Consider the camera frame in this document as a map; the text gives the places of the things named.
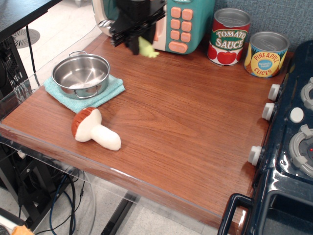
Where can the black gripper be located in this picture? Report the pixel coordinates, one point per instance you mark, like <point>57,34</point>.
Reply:
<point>136,18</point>

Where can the green handled metal spoon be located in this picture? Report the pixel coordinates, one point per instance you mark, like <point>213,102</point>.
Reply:
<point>145,48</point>

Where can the toy microwave teal cream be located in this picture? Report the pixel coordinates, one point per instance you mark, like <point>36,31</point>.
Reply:
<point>180,31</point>

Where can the light blue folded cloth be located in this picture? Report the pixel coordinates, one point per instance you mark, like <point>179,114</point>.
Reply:
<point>114,88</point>

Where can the tomato sauce can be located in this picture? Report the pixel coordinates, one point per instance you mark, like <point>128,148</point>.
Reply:
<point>229,32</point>

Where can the plush brown cap mushroom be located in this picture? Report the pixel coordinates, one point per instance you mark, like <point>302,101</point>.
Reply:
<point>87,125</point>

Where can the pineapple slices can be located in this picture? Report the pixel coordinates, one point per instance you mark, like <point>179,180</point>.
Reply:
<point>266,53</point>

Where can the white stove knob top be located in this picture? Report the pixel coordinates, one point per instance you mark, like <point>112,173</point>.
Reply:
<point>273,92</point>

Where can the white stove knob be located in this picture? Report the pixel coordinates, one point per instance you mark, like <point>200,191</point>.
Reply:
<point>267,111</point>
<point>273,92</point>
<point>254,155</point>

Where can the white stove knob middle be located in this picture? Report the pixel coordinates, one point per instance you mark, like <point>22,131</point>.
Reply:
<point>267,111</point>

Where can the white stove knob bottom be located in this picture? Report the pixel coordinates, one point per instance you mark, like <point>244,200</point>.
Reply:
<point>254,155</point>

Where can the black table leg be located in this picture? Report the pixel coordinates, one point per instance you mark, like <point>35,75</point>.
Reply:
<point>117,217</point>

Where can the dark blue toy stove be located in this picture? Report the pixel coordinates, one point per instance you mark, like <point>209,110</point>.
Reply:
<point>282,199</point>

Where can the yellow sponge object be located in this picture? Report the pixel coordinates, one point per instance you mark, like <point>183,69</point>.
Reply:
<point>21,230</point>

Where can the steel pot with handles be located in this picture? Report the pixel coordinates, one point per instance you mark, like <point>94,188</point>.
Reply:
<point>82,75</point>

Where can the black metal frame rack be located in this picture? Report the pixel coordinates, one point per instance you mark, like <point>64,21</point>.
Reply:
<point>28,180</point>

